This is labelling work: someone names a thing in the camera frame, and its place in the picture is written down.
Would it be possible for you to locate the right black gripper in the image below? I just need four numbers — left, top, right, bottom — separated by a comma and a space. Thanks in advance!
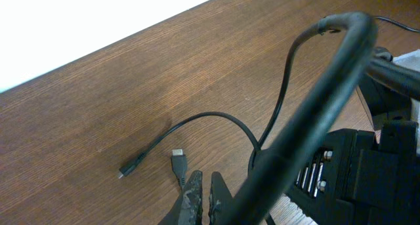
286, 121, 419, 224

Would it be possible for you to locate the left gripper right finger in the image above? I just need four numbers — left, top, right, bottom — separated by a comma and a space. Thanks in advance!
208, 171, 233, 225

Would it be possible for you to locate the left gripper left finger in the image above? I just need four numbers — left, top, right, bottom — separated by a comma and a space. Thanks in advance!
158, 170, 203, 225

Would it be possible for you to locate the black cable gold plug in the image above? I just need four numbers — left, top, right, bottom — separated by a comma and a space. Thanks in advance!
171, 149, 188, 189

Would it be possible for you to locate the black cable dark plug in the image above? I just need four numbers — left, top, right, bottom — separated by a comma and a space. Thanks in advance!
117, 112, 261, 179

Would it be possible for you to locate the right camera black cable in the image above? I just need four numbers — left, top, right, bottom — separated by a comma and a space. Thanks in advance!
222, 10, 420, 225

